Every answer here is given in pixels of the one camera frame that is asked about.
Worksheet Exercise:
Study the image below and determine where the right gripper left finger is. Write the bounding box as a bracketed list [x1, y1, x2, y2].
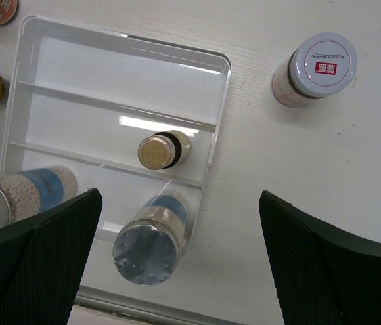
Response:
[0, 188, 102, 324]

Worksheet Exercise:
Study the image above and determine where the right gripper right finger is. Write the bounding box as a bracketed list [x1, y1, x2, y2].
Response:
[259, 190, 381, 324]

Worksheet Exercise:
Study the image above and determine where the blue-label shaker bottle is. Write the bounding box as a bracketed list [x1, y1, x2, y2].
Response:
[0, 165, 78, 228]
[112, 189, 188, 286]

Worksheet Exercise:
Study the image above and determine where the white divided organizer tray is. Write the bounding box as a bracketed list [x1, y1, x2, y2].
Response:
[0, 15, 231, 300]

